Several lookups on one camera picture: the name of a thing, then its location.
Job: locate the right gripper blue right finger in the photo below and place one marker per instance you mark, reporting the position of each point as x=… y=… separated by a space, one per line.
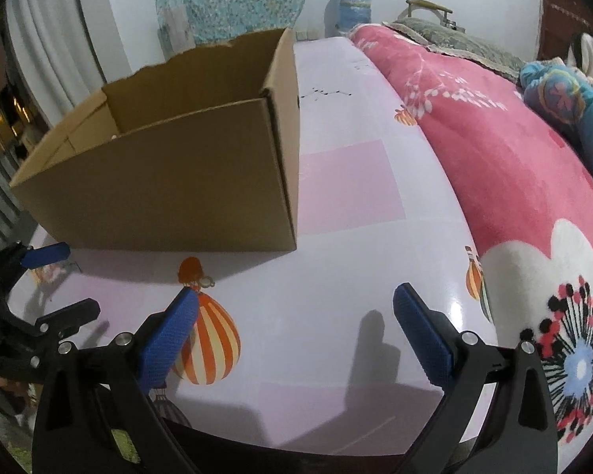
x=430 y=334

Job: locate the brown cardboard box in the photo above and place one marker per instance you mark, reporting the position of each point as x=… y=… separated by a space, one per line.
x=198 y=153

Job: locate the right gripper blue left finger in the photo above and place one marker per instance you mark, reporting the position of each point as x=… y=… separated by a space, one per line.
x=166 y=340

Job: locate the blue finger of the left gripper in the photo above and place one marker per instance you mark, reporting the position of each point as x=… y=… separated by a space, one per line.
x=54 y=253
x=67 y=321

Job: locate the pink floral blanket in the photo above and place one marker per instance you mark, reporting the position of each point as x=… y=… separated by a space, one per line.
x=528 y=200

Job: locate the dark red door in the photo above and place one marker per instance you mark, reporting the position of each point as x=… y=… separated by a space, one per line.
x=560 y=21

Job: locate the grey patterned blanket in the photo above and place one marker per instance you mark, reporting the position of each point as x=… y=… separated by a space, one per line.
x=445 y=41

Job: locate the wooden chair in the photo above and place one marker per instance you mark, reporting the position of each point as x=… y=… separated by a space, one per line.
x=441 y=11

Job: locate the blue patterned quilt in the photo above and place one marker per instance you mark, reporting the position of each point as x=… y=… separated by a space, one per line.
x=563 y=97

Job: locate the gold flower earring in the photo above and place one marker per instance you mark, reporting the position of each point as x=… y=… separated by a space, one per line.
x=203 y=281

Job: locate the blue water jug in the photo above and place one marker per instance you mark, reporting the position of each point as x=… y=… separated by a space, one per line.
x=352 y=13

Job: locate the white curtain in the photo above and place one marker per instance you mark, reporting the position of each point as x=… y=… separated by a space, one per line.
x=65 y=51

